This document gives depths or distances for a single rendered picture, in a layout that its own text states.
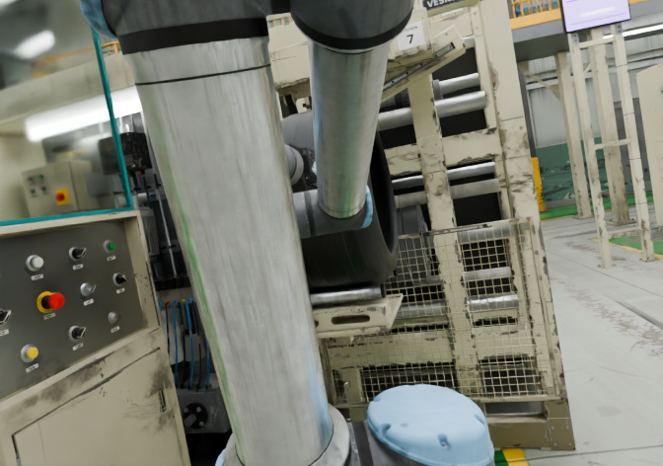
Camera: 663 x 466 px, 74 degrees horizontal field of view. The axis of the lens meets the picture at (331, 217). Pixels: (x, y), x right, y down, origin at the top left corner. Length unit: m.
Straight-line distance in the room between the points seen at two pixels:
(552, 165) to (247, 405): 11.00
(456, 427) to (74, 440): 0.95
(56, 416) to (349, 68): 1.04
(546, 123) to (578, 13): 6.39
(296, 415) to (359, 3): 0.38
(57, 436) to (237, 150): 1.01
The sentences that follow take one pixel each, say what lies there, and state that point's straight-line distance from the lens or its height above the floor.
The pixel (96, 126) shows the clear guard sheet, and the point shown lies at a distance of 1.49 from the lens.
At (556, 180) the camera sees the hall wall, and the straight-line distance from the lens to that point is 11.35.
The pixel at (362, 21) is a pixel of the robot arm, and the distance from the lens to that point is 0.39.
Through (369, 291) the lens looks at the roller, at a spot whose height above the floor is 0.91.
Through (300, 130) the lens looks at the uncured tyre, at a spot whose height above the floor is 1.40.
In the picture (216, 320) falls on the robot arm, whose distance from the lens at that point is 0.42.
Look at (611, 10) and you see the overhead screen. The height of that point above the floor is 2.45.
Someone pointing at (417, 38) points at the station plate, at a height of 1.69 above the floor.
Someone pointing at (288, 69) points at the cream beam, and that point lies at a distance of 1.76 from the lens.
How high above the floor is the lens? 1.21
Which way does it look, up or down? 3 degrees down
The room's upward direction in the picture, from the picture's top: 10 degrees counter-clockwise
